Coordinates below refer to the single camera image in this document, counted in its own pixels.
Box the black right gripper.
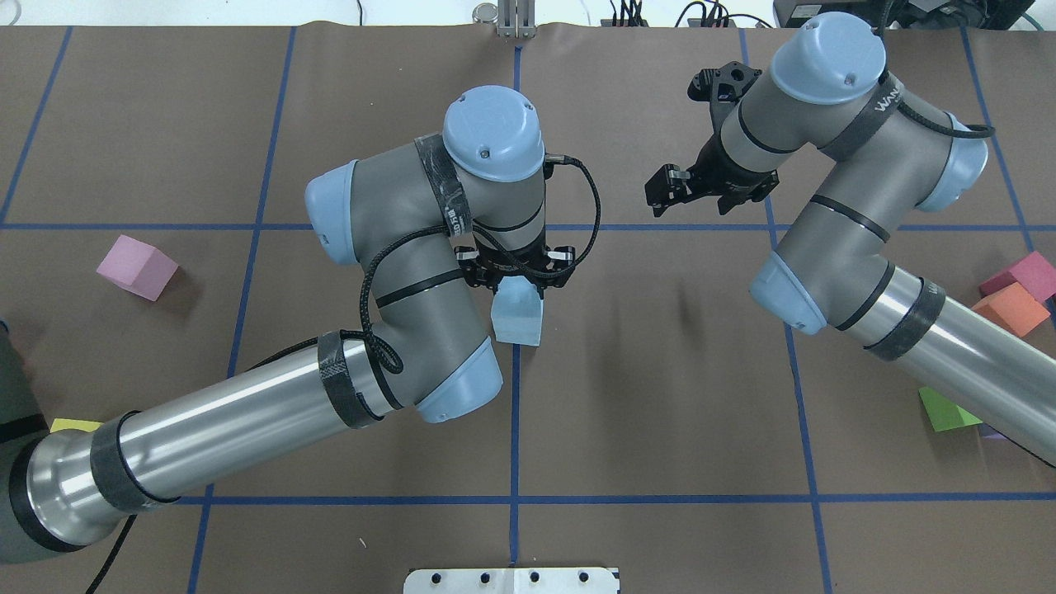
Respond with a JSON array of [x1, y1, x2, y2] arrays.
[[644, 136, 780, 218]]

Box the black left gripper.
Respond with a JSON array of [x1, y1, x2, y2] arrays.
[[456, 239, 577, 297]]

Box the light blue block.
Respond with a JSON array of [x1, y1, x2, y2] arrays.
[[491, 312, 543, 347], [491, 276, 544, 315]]

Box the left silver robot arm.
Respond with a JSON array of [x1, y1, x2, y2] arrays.
[[2, 83, 580, 564]]

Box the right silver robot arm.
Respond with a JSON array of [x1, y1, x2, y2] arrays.
[[644, 12, 1055, 464]]

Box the small metal cylinder weight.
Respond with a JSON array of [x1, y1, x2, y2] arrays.
[[471, 2, 499, 24]]

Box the green foam block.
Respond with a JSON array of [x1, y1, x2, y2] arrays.
[[917, 386, 982, 432]]

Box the orange foam block far side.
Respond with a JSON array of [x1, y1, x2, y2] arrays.
[[972, 282, 1051, 338]]

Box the magenta foam block far side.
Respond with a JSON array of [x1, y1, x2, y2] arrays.
[[979, 250, 1055, 302]]

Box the pink foam block near left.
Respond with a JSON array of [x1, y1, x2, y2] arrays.
[[96, 234, 180, 302]]

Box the yellow foam block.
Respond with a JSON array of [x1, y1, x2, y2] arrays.
[[49, 417, 103, 433]]

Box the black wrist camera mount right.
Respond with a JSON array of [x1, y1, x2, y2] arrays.
[[686, 61, 763, 131]]

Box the aluminium frame post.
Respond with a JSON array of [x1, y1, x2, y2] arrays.
[[495, 0, 538, 39]]

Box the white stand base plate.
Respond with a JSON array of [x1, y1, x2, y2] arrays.
[[403, 567, 622, 593]]

